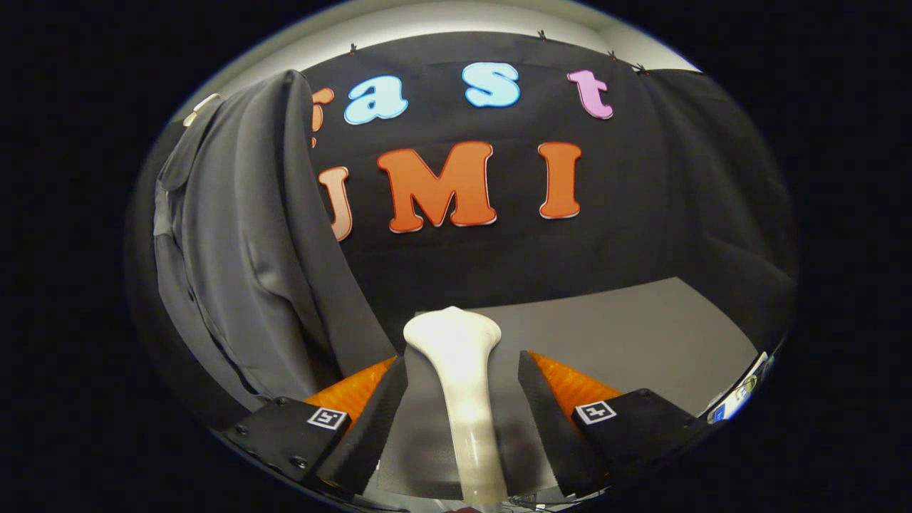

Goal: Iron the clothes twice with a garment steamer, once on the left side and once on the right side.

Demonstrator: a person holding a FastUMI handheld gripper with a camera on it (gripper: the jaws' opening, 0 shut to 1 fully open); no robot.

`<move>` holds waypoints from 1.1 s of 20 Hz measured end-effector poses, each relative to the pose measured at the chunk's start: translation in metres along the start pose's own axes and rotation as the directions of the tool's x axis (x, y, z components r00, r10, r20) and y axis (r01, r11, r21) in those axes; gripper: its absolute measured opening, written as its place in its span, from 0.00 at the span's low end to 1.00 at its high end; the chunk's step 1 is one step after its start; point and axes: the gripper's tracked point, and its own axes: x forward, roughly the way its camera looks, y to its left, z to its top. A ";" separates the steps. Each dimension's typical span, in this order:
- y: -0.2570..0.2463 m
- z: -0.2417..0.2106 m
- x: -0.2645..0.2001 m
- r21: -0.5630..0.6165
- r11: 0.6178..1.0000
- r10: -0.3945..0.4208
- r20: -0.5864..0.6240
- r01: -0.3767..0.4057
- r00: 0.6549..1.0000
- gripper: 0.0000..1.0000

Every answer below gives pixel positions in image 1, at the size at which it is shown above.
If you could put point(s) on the cream clothes hanger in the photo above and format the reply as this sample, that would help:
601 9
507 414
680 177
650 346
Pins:
201 107

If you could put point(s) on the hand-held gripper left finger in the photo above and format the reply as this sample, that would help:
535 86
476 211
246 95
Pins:
370 427

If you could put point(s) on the white printed papers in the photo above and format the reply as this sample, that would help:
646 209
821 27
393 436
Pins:
734 406

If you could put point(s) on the grey button shirt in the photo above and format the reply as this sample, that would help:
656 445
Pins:
235 249

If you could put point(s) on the grey cabinet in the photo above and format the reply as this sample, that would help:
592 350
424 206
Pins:
641 342

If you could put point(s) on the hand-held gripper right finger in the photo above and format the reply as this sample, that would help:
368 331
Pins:
552 427

